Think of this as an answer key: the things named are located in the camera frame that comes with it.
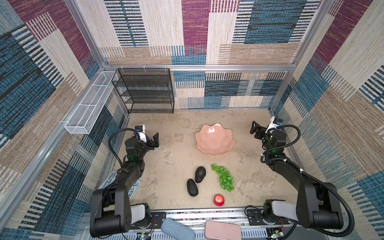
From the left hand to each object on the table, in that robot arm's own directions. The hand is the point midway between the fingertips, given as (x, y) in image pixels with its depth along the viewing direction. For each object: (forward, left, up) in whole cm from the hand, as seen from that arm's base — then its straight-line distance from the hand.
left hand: (150, 133), depth 87 cm
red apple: (-33, -37, -13) cm, 51 cm away
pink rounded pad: (-45, -36, -16) cm, 60 cm away
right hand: (+2, -63, +3) cm, 63 cm away
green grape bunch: (-23, -42, -13) cm, 50 cm away
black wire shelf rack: (+37, +10, +2) cm, 39 cm away
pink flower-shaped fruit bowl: (+5, -39, -16) cm, 42 cm away
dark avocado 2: (-27, -24, -13) cm, 38 cm away
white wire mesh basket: (-3, +27, +17) cm, 32 cm away
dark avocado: (-19, -28, -12) cm, 36 cm away
